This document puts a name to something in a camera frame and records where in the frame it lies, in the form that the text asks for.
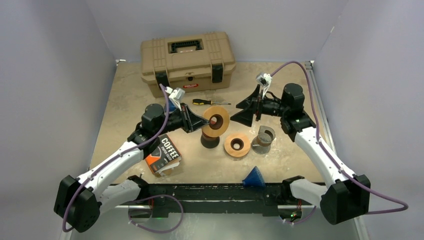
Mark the blue plastic dripper cone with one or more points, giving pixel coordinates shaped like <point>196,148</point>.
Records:
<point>169,107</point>

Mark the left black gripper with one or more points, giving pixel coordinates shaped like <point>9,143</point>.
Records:
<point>189,120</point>

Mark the aluminium frame rail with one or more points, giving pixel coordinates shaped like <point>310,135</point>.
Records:
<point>359,224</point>

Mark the black yellow screwdriver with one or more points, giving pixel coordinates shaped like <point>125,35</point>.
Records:
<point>198,101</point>

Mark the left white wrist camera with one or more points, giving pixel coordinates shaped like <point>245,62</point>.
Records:
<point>175,96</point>

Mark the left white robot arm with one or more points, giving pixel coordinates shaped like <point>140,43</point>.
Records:
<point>81,200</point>

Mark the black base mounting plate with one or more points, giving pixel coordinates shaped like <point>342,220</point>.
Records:
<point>214,198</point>

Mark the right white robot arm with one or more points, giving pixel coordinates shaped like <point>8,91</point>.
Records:
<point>343,196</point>

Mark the tan plastic toolbox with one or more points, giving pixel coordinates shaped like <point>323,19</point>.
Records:
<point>193,63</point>

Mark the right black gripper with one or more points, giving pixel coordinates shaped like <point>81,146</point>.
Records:
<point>254,101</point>

